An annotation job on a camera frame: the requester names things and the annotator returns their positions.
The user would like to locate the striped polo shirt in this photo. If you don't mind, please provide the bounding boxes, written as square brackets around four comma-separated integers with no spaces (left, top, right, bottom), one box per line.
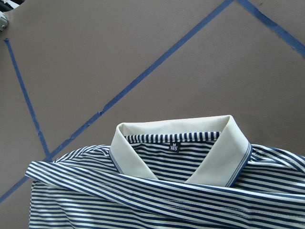
[26,115,305,229]

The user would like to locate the aluminium frame post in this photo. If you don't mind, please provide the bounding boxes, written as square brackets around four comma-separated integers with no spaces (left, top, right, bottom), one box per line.
[0,12,9,32]

